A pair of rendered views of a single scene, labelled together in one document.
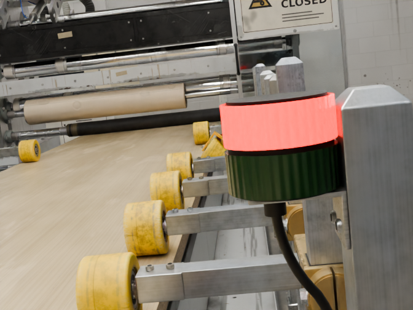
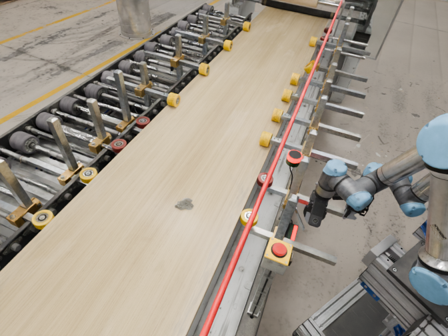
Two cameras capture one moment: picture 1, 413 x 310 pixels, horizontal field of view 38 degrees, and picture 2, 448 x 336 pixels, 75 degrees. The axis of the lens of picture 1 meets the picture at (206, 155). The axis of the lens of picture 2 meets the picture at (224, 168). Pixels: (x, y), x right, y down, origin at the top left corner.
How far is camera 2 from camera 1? 1.04 m
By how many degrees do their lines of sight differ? 40
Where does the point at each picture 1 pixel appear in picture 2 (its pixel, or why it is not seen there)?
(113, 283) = (267, 140)
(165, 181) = (287, 94)
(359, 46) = not seen: outside the picture
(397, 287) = (299, 177)
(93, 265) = (264, 135)
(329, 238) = (307, 151)
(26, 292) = (247, 124)
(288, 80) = (322, 102)
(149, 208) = (279, 113)
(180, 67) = not seen: outside the picture
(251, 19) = not seen: outside the picture
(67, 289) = (256, 127)
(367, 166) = (301, 166)
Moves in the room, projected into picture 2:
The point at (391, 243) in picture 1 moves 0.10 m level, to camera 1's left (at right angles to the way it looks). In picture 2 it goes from (301, 173) to (279, 167)
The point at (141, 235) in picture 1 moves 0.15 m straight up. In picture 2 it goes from (275, 118) to (280, 97)
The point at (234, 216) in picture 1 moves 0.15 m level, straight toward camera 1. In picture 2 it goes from (298, 121) to (293, 136)
